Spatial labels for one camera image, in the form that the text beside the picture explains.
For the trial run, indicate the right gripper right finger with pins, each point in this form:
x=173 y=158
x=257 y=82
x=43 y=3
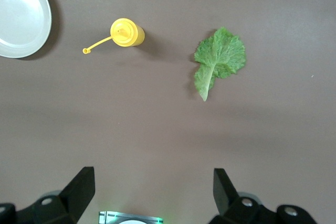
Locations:
x=235 y=208

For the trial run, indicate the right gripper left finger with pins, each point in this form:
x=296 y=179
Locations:
x=65 y=203

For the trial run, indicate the green lettuce leaf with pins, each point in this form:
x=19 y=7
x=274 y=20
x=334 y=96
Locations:
x=223 y=53

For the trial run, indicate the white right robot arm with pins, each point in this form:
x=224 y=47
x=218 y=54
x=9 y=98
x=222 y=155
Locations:
x=131 y=222

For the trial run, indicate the beige round plate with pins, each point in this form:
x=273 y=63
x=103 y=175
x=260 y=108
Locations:
x=21 y=16

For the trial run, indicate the yellow mustard squeeze bottle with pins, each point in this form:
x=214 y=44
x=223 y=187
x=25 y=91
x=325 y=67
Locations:
x=128 y=33

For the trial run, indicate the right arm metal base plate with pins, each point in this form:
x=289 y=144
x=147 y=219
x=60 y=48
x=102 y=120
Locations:
x=107 y=217

